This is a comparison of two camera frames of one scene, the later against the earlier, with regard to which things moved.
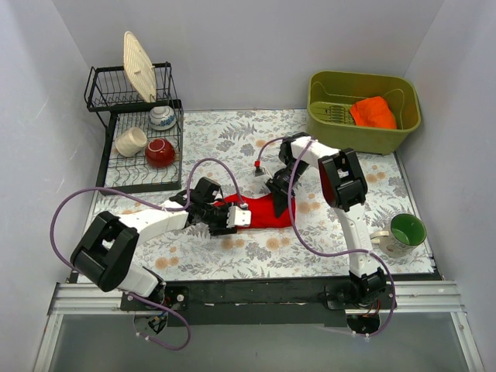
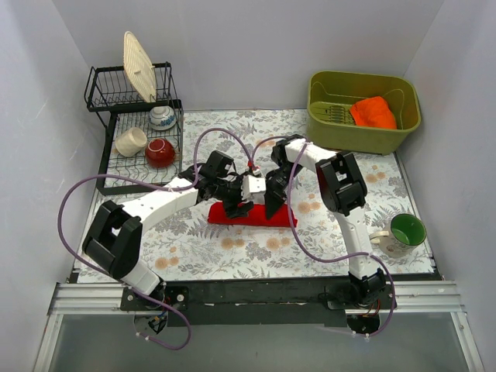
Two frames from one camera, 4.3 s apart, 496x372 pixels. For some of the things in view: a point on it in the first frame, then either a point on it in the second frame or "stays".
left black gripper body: (218, 220) -> (235, 198)
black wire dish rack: (142, 149) stays
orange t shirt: (373, 111) stays
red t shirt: (262, 208) stays
